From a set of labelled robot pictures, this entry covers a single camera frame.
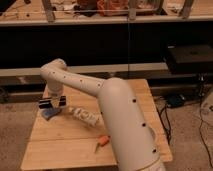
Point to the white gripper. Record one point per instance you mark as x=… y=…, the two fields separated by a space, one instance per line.
x=54 y=91

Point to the wooden shelf with clutter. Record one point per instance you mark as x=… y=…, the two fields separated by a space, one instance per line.
x=80 y=12

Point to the black power adapter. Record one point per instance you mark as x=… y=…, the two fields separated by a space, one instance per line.
x=175 y=100

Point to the blue grey eraser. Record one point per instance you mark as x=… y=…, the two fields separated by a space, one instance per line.
x=48 y=113

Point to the black box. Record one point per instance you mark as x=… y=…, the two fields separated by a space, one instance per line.
x=190 y=59

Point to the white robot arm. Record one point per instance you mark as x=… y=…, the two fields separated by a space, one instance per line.
x=132 y=142

